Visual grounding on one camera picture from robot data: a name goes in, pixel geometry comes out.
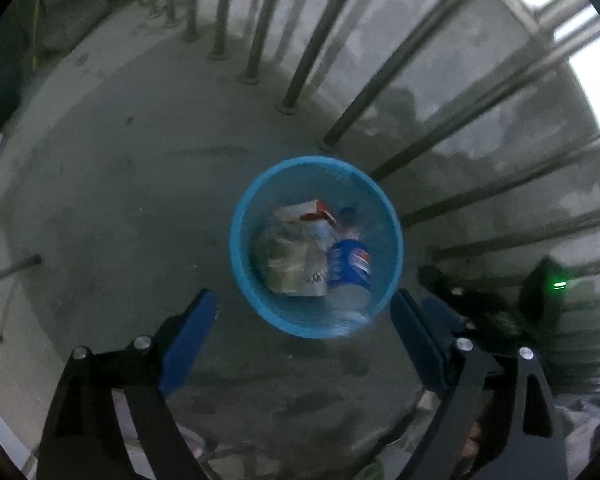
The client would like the pink clear plastic wrapper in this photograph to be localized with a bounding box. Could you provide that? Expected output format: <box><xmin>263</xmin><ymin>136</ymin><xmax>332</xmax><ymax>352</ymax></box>
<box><xmin>302</xmin><ymin>219</ymin><xmax>339</xmax><ymax>252</ymax></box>

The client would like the metal balcony railing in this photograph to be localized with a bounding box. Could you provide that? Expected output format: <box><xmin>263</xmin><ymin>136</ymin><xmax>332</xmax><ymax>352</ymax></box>
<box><xmin>144</xmin><ymin>0</ymin><xmax>600</xmax><ymax>396</ymax></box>

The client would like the blue plastic trash bin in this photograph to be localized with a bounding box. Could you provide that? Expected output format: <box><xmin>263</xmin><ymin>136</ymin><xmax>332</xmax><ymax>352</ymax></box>
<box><xmin>230</xmin><ymin>156</ymin><xmax>404</xmax><ymax>339</ymax></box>

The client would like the gold foil snack wrapper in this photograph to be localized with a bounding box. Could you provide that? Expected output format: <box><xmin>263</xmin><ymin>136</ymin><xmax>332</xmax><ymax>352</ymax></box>
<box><xmin>250</xmin><ymin>222</ymin><xmax>327</xmax><ymax>298</ymax></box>

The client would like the blue label plastic bottle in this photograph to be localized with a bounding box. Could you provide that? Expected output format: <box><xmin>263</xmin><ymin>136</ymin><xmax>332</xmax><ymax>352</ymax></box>
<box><xmin>326</xmin><ymin>207</ymin><xmax>370</xmax><ymax>322</ymax></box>

